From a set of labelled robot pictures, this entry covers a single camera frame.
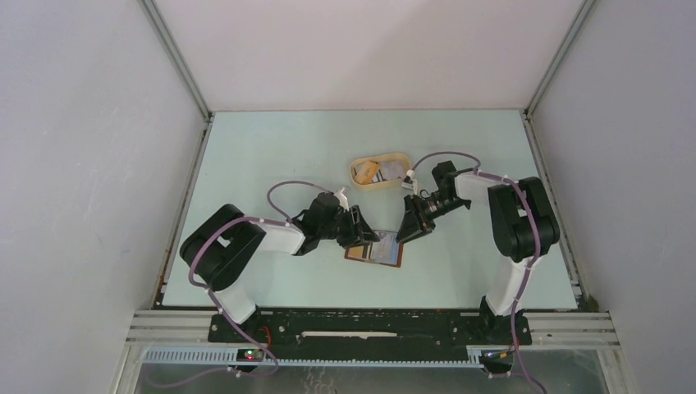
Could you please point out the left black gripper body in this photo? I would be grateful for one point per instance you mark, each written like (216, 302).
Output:
(341, 228)

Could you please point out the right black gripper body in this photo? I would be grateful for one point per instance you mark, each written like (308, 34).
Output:
(436, 205)

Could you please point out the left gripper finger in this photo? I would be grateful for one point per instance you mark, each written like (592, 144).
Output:
(368, 237)
(356, 220)

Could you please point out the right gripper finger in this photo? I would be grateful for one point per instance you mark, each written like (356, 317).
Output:
(420, 205)
(410, 227)

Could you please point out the brown leather card holder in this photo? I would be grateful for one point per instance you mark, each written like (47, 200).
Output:
(397, 266)

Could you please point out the silver VIP credit card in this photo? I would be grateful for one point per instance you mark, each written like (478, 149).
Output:
(386, 251)

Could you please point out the gold credit card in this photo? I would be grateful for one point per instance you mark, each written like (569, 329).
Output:
(365, 172)

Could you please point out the beige oval tray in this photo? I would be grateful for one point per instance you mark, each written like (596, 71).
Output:
(378, 183)

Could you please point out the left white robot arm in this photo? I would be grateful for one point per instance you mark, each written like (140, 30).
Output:
(219, 250)

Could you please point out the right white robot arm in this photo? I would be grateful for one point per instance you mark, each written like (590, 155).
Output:
(524, 226)

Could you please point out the silver card in tray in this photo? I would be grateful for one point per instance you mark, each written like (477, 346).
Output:
(392, 170)

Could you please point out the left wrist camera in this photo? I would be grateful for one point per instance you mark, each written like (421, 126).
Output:
(342, 198)

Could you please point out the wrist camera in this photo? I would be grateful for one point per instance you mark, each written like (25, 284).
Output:
(409, 182)
(342, 198)

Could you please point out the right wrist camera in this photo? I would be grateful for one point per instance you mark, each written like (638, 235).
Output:
(409, 182)

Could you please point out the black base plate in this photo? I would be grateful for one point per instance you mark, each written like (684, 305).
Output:
(375, 334)

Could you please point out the grey cable duct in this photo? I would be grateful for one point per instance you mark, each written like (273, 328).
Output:
(238, 357)

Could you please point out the aluminium frame rail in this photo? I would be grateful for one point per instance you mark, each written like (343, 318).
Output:
(549, 330)

